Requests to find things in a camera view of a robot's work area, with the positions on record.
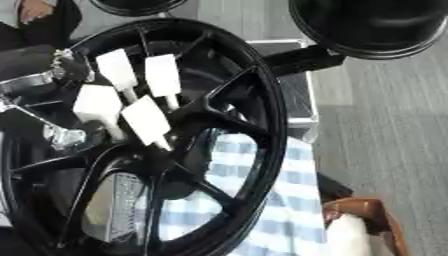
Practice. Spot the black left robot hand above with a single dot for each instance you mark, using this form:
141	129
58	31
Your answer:
26	61

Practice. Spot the small black round wheel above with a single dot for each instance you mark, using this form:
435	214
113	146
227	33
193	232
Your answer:
137	6

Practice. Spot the black spoked wheel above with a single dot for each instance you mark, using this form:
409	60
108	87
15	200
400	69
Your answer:
265	110

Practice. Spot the large black round wheel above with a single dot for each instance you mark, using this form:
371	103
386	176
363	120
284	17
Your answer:
373	23

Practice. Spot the person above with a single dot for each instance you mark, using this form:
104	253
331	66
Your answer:
58	23

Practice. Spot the person's hand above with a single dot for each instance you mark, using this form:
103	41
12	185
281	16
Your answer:
34	9

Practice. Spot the silver perforated metal panel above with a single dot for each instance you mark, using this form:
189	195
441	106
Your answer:
119	206

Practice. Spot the black bar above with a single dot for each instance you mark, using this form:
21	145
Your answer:
306	60

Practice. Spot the black bag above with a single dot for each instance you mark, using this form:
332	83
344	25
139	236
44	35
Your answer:
332	188

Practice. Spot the white cloth bundle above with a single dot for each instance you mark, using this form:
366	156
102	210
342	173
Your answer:
349	238

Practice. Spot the black case with silver frame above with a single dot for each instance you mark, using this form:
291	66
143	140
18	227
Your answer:
297	93

